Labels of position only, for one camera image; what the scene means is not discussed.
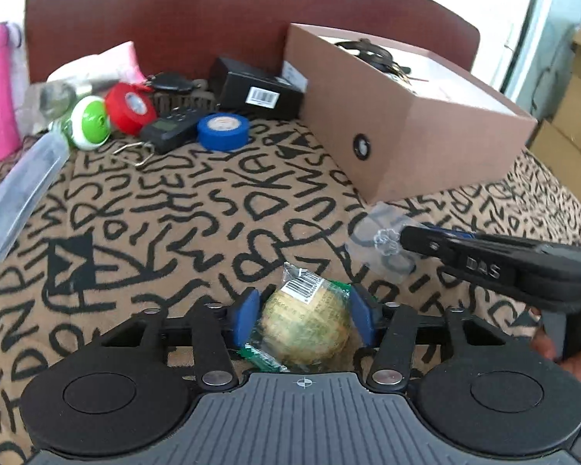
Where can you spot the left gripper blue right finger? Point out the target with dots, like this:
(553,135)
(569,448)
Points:
(365,313)

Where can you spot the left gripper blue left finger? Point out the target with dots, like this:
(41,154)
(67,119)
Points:
(244,314)

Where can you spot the packaged round cookies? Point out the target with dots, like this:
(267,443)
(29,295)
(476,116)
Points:
(305,326)

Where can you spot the small clear toothbrush case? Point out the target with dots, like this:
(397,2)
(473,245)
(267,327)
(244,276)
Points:
(376,242)

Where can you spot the blue tape roll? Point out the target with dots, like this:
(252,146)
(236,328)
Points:
(223,132)

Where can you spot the black digital scale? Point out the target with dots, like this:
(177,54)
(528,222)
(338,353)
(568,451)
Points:
(167,133)

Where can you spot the large clear plastic case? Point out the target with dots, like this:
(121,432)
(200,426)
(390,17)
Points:
(26,183)

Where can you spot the person right hand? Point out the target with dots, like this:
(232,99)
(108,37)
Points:
(542,344)

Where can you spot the stacked cardboard boxes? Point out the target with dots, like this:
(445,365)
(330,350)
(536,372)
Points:
(558,143)

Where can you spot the patterned brown black tablecloth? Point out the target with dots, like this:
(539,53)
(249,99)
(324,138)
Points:
(108,240)

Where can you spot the brown cardboard storage box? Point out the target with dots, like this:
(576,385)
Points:
(440,130)

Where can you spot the black product box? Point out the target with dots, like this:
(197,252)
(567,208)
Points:
(240,86)

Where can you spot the red tape roll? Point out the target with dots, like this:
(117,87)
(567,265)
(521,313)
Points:
(128,109)

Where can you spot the green white round container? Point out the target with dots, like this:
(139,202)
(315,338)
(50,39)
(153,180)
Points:
(87,127)

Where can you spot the black car key fob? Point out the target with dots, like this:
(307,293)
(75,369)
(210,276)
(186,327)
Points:
(170,82)

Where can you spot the white pink plastic bag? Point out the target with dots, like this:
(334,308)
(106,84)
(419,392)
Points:
(118,63)

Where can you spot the clear glass bottle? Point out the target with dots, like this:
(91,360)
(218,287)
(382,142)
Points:
(46,104)

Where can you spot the dark brown wooden headboard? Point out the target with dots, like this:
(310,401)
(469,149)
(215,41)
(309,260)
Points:
(188,35)

